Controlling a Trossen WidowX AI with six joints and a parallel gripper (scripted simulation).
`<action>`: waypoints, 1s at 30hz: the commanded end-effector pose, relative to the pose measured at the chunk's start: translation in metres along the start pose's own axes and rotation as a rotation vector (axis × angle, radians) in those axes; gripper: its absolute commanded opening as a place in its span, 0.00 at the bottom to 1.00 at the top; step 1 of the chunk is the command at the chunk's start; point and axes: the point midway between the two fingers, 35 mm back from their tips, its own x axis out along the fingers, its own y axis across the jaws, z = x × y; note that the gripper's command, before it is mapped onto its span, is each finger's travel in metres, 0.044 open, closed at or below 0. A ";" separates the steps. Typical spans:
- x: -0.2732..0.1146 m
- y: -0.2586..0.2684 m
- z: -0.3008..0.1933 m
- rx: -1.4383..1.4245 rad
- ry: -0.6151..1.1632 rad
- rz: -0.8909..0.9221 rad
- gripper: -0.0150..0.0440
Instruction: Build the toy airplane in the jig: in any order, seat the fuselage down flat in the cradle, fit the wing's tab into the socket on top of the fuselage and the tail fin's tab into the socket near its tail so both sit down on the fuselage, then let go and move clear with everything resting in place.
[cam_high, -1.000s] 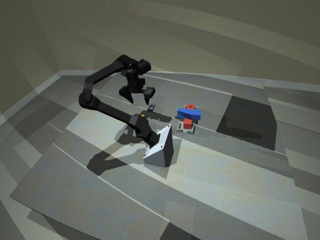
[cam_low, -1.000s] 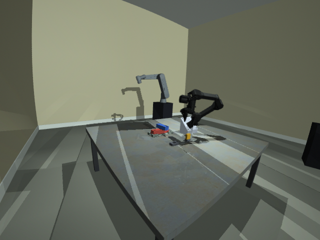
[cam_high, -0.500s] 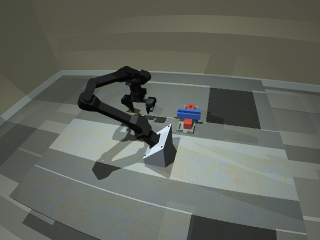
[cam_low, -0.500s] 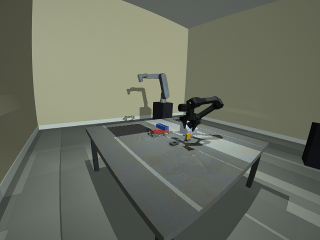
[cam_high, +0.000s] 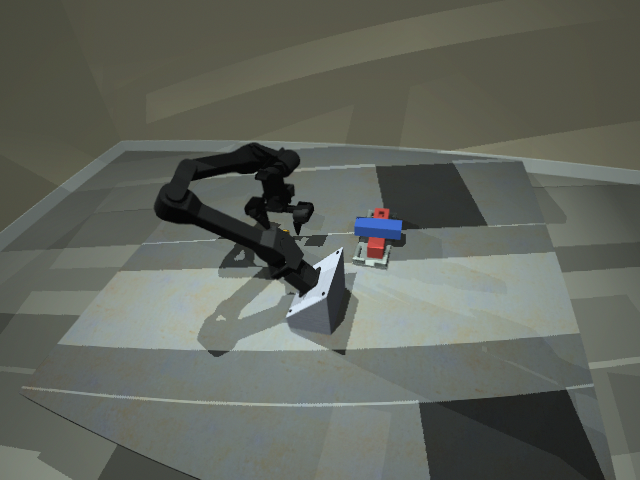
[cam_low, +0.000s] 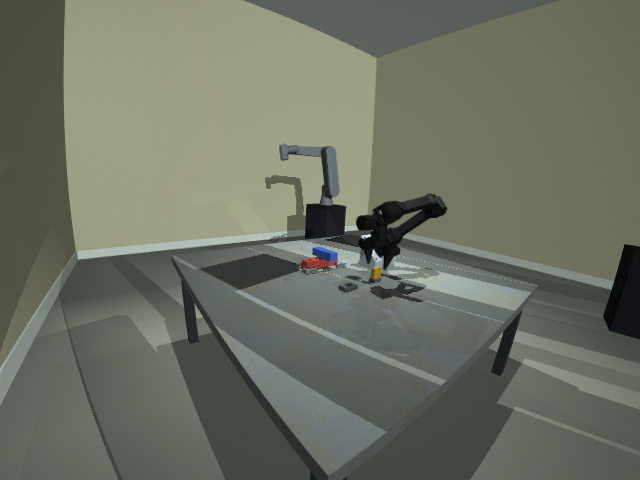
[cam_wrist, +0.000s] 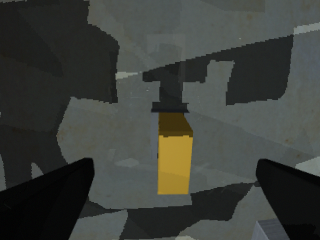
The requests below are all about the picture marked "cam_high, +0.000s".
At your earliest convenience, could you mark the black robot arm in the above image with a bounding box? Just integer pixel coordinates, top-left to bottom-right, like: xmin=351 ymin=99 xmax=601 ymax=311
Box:
xmin=154 ymin=142 xmax=321 ymax=298

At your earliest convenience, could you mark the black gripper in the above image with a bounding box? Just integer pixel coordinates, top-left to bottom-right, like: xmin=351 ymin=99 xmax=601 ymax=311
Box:
xmin=244 ymin=184 xmax=314 ymax=235

